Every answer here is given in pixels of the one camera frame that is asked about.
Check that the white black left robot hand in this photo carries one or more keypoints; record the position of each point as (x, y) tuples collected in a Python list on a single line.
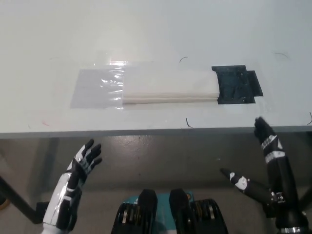
[(64, 195)]

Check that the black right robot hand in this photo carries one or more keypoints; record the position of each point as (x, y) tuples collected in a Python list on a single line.
[(282, 185)]

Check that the white napkin stack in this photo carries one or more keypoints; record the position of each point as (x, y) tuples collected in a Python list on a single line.
[(170, 85)]

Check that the black teal robot torso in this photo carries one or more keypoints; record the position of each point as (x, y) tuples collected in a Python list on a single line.
[(175, 214)]

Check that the black tape patch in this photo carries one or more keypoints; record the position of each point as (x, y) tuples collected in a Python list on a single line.
[(234, 85)]

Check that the clear plastic film sheet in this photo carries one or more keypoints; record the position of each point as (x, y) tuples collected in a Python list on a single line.
[(136, 64)]

